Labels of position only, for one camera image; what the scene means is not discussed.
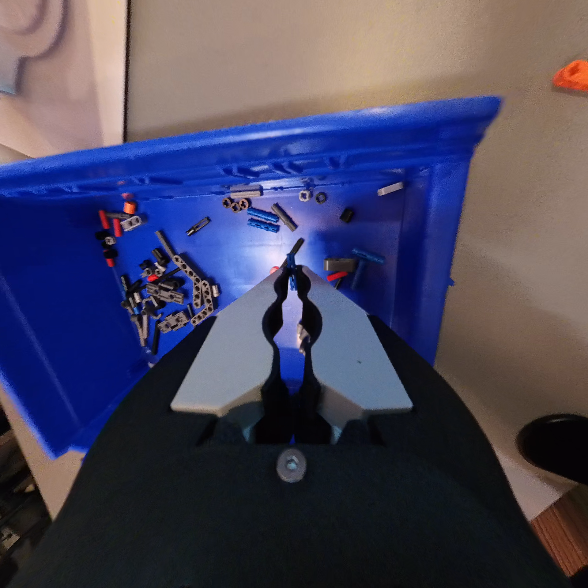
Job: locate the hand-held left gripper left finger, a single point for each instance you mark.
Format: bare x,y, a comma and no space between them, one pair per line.
220,367

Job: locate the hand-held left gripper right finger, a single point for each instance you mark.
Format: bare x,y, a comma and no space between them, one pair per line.
363,367

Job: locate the long blue brick pin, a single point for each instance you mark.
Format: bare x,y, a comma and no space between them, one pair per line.
292,271

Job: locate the blue bin with tag label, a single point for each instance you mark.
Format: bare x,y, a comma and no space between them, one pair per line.
69,298

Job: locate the pile of loose brick parts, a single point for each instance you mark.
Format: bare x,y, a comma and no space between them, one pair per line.
197,287

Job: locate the black padded case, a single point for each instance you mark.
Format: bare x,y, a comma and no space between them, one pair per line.
560,445

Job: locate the white document stand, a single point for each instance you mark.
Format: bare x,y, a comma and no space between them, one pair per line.
69,92

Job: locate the small orange brick beam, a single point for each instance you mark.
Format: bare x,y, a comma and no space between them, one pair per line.
572,77

